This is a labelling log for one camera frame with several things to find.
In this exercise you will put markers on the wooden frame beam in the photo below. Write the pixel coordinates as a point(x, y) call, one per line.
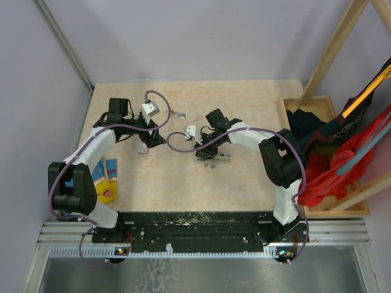
point(352, 14)

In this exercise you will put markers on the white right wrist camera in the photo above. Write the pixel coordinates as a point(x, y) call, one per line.
point(193, 132)

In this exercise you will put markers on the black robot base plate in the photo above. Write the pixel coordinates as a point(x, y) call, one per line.
point(200, 232)

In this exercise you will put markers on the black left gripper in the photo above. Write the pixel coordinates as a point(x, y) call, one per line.
point(151, 140)

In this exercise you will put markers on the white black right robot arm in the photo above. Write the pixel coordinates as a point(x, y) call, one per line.
point(282, 159)

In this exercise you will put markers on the blue yellow cartoon cloth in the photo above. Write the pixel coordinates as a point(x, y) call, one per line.
point(105, 180)

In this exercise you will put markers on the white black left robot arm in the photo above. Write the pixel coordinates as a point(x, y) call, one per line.
point(118, 121)

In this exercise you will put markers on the black grey large stapler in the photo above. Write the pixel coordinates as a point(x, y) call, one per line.
point(220, 158)

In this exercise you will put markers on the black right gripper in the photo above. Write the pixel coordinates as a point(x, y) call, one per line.
point(214, 151)

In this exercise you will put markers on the dark patterned cloth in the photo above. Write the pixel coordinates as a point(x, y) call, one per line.
point(309, 130)

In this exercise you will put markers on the aluminium rail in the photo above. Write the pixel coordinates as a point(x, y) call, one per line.
point(73, 240)

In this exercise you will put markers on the red white staple box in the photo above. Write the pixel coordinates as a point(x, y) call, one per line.
point(143, 148)

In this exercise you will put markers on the pink white mini stapler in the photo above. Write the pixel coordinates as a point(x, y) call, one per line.
point(179, 115)

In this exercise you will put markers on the red cloth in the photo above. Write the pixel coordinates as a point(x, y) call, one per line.
point(326, 176)

